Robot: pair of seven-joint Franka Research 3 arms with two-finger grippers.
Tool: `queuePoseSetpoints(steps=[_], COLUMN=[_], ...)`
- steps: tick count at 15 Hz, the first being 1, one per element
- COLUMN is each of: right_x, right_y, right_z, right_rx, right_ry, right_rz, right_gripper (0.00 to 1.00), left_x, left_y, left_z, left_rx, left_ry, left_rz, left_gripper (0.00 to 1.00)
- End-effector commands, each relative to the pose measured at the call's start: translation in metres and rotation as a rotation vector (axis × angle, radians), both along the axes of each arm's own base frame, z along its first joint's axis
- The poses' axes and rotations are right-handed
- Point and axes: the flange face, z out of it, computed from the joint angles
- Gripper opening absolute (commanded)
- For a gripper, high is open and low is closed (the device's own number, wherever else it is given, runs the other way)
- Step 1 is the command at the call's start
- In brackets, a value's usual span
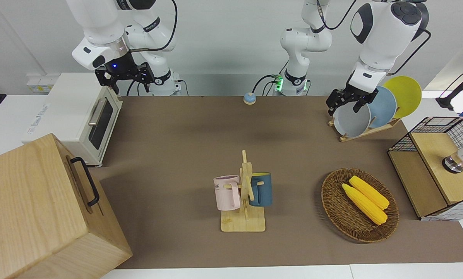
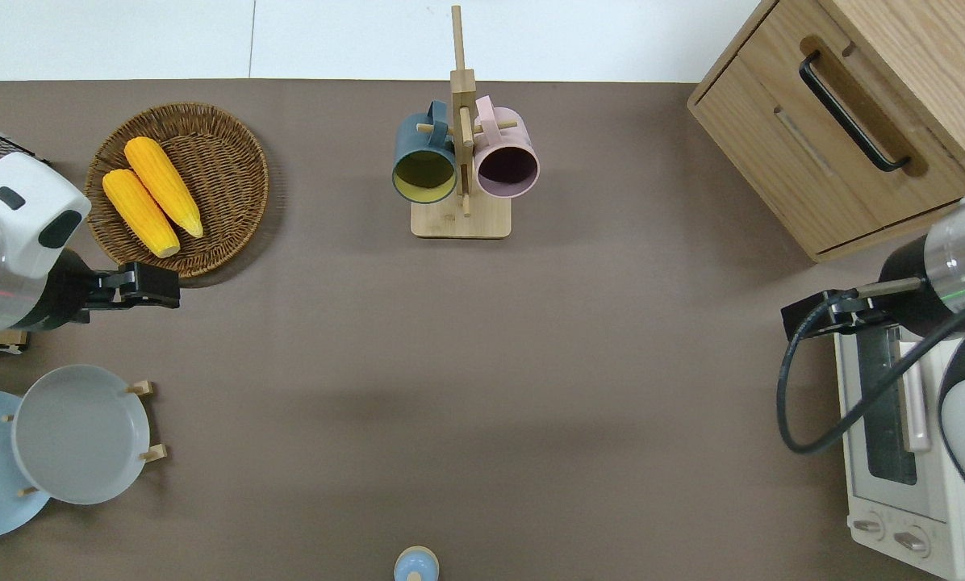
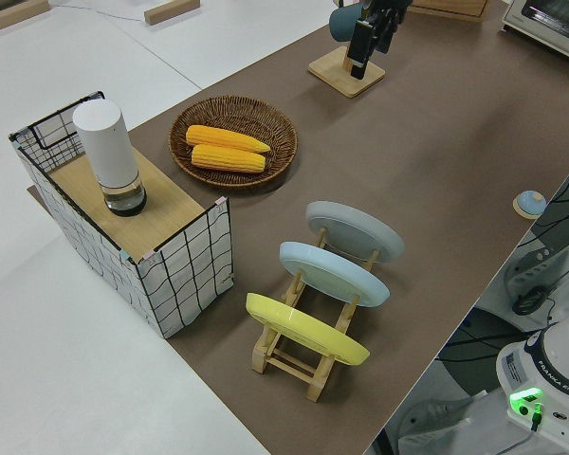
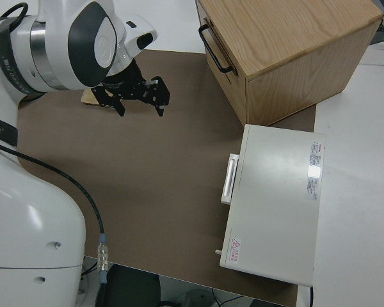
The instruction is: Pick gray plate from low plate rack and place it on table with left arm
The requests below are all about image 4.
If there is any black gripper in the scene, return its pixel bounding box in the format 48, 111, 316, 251
90, 61, 172, 118

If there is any small wooden block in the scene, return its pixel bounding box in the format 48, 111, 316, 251
80, 88, 100, 106

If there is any brown table mat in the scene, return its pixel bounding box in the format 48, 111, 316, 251
16, 49, 318, 307

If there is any wooden drawer cabinet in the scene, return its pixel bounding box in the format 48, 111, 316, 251
195, 0, 383, 127

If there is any white microwave oven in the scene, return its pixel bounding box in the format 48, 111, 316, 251
214, 123, 326, 287

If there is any red warning sticker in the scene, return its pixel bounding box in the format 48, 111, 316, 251
228, 237, 243, 262

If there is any white text label sticker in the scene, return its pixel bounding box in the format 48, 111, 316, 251
306, 140, 325, 202

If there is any black cabinet drawer handle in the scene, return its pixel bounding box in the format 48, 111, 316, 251
198, 24, 235, 74

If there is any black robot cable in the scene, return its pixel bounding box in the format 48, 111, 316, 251
0, 138, 105, 237

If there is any white microwave door handle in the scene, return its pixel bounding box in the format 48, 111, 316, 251
220, 153, 240, 205

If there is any black velcro strap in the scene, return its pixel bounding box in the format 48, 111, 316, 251
0, 17, 45, 97

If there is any black printed strap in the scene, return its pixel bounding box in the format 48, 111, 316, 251
0, 114, 19, 150

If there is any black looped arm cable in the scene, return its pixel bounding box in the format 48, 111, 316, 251
0, 2, 30, 41

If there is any metal cable connector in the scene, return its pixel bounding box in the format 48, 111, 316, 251
95, 233, 110, 285

